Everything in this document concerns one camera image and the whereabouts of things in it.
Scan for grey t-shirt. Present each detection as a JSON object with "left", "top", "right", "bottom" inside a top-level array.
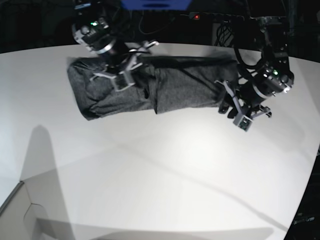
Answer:
[{"left": 67, "top": 55, "right": 238, "bottom": 121}]

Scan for black cable bundle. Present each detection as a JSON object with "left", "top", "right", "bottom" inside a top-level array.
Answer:
[{"left": 215, "top": 21, "right": 236, "bottom": 47}]

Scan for black power strip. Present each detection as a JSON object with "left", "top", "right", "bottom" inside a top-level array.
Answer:
[{"left": 187, "top": 12, "right": 245, "bottom": 22}]

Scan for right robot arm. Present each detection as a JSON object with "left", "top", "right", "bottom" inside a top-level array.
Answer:
[{"left": 72, "top": 0, "right": 159, "bottom": 92}]

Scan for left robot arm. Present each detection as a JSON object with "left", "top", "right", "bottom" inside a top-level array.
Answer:
[{"left": 218, "top": 16, "right": 295, "bottom": 132}]

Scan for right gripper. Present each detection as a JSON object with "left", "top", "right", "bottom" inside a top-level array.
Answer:
[{"left": 89, "top": 39, "right": 159, "bottom": 92}]

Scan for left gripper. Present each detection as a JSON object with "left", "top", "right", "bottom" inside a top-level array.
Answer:
[{"left": 215, "top": 80, "right": 272, "bottom": 132}]

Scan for grey cable loops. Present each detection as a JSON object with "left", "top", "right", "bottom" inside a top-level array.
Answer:
[{"left": 134, "top": 9, "right": 176, "bottom": 36}]

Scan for blue box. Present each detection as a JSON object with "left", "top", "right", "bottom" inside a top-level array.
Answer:
[{"left": 121, "top": 0, "right": 192, "bottom": 11}]

